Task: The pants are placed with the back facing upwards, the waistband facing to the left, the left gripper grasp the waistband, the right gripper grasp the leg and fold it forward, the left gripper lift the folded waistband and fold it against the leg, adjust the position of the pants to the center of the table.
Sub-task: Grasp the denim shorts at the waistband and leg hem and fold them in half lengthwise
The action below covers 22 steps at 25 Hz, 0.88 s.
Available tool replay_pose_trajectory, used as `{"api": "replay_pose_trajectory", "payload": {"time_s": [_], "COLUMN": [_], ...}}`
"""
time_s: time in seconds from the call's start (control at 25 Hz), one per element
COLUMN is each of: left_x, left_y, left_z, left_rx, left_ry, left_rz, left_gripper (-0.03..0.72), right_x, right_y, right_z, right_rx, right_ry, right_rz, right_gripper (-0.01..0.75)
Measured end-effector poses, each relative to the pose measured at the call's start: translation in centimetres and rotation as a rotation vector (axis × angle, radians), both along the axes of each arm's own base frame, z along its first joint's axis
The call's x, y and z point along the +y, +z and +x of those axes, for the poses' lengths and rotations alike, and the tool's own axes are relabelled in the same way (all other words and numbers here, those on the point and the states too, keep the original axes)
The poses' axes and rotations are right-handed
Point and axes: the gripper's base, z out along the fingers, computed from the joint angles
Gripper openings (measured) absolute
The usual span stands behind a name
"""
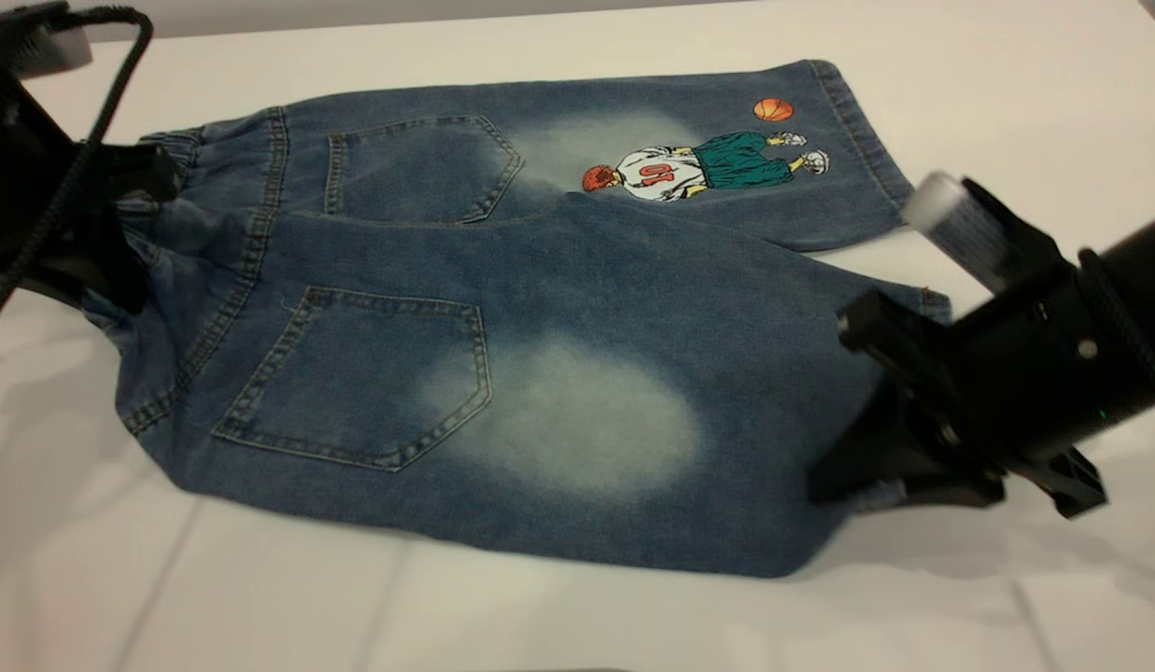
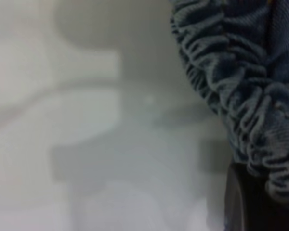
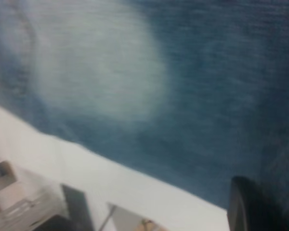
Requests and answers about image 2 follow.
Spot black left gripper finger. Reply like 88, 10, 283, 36
223, 162, 289, 231

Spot blue denim shorts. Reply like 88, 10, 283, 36
170, 0, 289, 213

